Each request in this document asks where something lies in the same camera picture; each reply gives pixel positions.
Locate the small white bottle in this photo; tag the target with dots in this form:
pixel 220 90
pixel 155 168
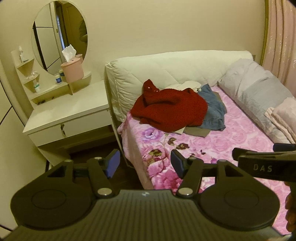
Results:
pixel 23 55

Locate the drawer keys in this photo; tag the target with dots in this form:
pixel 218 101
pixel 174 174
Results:
pixel 63 129

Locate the white padded headboard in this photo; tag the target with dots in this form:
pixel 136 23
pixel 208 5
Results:
pixel 161 69

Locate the small blue label jar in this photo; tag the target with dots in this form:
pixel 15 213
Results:
pixel 58 79

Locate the white tissue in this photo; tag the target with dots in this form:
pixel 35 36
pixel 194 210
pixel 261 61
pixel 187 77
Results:
pixel 68 53

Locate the khaki garment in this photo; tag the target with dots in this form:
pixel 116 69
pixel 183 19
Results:
pixel 196 132

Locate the crumpled white garment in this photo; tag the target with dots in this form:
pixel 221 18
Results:
pixel 185 85

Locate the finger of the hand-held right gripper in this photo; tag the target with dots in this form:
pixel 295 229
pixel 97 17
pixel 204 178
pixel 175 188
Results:
pixel 254 153
pixel 285 147

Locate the oval mirror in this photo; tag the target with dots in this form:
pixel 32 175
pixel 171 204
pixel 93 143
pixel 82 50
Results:
pixel 53 30

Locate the blue denim garment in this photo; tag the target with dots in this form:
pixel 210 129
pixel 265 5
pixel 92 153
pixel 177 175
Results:
pixel 214 111

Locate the grey duvet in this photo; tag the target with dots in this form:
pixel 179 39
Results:
pixel 252 88

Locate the pink round tissue holder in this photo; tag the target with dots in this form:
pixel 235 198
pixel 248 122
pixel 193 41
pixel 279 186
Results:
pixel 72 70

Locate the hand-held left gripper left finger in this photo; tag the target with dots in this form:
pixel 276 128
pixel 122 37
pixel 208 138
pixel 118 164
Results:
pixel 113 163

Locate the pink floral blanket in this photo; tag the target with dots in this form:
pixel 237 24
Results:
pixel 231 134

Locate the red knitted sweater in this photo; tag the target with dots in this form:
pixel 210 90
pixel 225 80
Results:
pixel 171 109

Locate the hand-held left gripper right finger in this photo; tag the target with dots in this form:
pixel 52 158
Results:
pixel 177 162

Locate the white green tube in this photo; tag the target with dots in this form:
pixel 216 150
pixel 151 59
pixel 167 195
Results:
pixel 37 87

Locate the person's right hand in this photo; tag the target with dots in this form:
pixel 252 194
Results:
pixel 291 213

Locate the cream vanity shelf unit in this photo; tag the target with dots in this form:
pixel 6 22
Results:
pixel 53 91

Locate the white dressing table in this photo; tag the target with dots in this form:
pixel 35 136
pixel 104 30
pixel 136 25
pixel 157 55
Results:
pixel 69 109

